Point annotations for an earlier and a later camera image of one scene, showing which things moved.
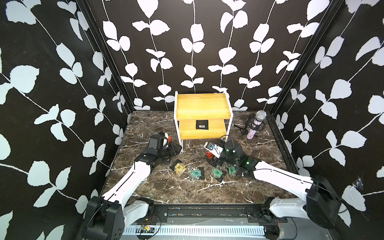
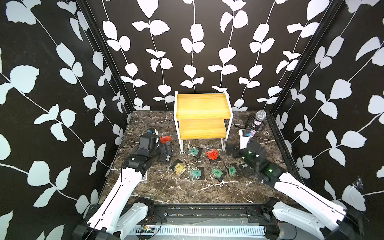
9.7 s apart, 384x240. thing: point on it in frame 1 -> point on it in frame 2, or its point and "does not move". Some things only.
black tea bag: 202,124 -> 195,151
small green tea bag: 232,171 does not move
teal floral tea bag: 197,173 does not move
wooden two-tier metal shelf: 199,116 does not move
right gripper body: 223,159 -> 239,153
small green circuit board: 147,229 does not move
